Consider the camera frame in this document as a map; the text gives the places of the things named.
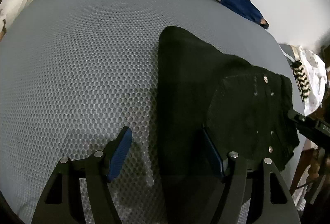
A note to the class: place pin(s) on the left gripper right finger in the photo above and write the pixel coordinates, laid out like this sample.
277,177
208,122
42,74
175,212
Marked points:
259,183

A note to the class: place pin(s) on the black pants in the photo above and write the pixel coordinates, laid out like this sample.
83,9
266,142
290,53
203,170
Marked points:
245,108

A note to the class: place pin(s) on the black white zigzag cloth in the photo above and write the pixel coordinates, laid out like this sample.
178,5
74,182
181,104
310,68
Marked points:
301,78

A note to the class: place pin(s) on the white patterned cloth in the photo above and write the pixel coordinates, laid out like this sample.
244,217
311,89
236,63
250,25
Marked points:
317,76

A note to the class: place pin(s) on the grey cloth with white trim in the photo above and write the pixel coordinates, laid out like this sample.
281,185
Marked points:
290,52

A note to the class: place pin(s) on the grey mesh mattress cover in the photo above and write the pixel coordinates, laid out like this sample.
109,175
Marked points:
74,72

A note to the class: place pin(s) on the white floral pillow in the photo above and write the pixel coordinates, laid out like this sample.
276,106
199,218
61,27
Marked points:
10,9

